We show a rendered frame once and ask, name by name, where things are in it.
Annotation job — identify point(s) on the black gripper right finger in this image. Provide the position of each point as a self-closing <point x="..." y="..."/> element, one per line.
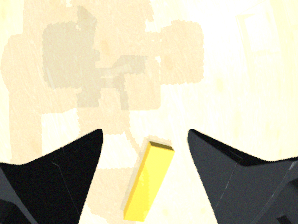
<point x="240" y="187"/>

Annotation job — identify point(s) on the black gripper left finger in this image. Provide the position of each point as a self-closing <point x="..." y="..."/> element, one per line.
<point x="53" y="188"/>

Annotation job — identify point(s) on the yellow rectangular bar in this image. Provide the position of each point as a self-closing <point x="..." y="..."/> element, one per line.
<point x="152" y="172"/>

